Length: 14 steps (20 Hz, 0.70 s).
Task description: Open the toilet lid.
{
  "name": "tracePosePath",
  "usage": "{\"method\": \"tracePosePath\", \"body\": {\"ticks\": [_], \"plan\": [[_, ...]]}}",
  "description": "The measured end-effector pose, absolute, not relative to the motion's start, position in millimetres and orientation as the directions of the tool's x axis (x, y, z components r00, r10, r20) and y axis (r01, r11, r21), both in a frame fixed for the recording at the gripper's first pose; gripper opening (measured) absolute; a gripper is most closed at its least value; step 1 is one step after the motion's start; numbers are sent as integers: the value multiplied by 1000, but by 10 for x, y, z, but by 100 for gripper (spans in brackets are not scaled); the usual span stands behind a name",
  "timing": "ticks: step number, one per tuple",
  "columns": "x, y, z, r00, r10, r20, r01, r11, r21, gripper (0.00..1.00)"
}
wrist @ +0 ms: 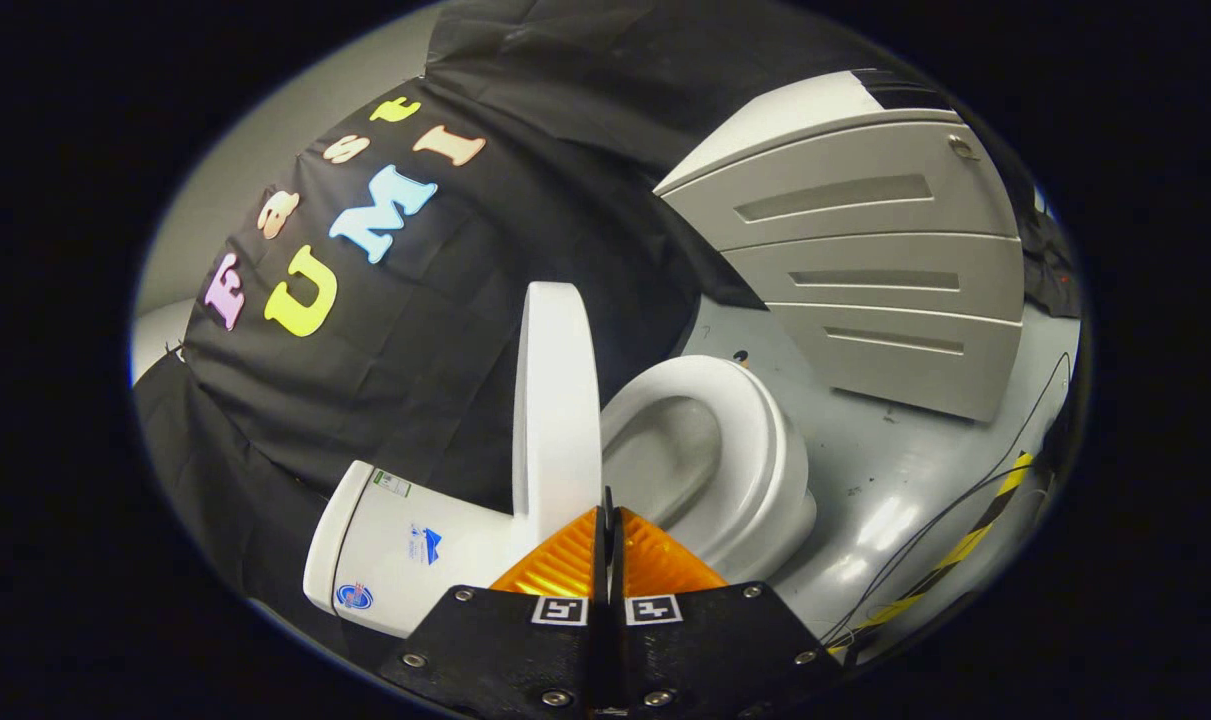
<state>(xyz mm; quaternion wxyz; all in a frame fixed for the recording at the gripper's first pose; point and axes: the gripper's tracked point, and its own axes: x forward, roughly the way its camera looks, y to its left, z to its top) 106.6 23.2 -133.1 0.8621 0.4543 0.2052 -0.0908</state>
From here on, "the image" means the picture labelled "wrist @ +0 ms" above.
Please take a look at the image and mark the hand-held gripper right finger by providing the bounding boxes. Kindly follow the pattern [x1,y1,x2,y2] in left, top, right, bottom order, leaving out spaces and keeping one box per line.
[610,505,846,716]

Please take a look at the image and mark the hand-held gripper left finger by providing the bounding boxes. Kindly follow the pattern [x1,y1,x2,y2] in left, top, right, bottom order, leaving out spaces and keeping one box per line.
[377,487,616,716]

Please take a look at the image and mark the white toilet lid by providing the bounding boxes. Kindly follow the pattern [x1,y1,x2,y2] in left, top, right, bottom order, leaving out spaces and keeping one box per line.
[511,282,604,546]

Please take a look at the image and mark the white ceramic toilet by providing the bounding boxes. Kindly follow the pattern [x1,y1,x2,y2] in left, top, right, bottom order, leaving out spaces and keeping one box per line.
[303,355,818,641]

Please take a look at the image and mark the yellow black hazard tape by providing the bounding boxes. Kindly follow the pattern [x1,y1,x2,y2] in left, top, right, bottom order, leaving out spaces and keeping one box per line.
[830,452,1036,656]

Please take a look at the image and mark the black backdrop cloth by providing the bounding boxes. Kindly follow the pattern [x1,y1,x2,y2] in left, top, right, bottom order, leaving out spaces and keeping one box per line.
[133,0,1084,641]

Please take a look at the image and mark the white drawer cabinet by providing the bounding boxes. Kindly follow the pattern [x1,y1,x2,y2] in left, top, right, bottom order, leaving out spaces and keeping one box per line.
[653,68,1026,423]

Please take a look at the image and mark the thin black floor cable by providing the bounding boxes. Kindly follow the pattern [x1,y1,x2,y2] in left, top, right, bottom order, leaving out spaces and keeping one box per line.
[825,350,1074,651]

